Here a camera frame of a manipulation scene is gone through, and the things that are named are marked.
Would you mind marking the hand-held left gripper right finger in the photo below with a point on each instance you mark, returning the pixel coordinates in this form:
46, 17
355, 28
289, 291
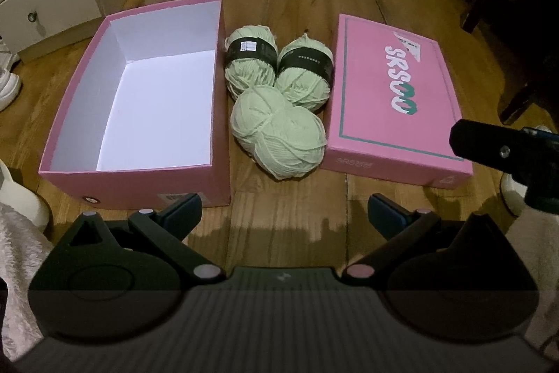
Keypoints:
383, 212

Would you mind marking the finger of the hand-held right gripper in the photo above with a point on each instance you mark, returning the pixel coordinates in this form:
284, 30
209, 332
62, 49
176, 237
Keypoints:
484, 143

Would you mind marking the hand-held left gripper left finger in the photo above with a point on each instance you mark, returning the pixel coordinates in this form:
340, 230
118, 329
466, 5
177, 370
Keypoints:
187, 210

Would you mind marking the pink box lid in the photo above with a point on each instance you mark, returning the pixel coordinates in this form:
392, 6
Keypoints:
384, 93

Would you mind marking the pink cardboard box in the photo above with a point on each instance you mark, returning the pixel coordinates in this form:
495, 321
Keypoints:
144, 102

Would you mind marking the green yarn ball without label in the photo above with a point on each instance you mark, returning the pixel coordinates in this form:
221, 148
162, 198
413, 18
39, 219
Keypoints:
279, 132

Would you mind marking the green yarn ball black label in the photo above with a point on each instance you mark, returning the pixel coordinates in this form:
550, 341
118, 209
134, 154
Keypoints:
303, 71
249, 58

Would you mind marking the white slipper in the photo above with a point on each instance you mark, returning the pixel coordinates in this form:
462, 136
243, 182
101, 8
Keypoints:
26, 202
511, 194

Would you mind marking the dark wooden furniture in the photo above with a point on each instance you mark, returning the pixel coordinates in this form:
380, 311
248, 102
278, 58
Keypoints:
515, 6

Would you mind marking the fluffy beige cloth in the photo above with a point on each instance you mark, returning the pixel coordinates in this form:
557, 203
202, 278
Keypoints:
19, 268

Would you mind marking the white shoe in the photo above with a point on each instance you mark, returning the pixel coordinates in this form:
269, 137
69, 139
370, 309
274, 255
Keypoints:
6, 76

